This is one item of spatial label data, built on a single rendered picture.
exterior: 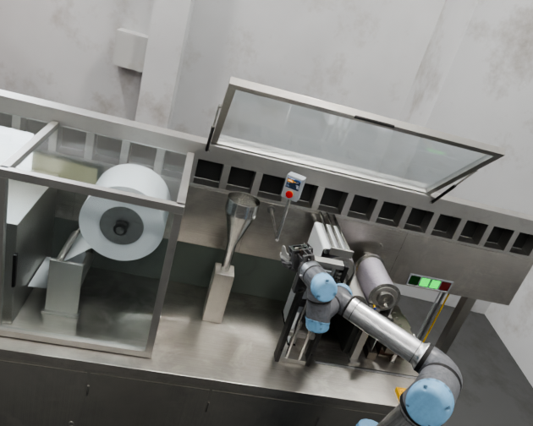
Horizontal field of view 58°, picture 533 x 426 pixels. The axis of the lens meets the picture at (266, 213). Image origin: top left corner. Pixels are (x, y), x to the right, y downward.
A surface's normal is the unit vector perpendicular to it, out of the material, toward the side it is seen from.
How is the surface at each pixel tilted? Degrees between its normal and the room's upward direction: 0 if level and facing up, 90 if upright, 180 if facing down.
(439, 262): 90
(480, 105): 90
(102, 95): 90
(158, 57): 90
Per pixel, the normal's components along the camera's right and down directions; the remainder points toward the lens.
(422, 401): -0.48, 0.12
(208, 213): 0.07, 0.44
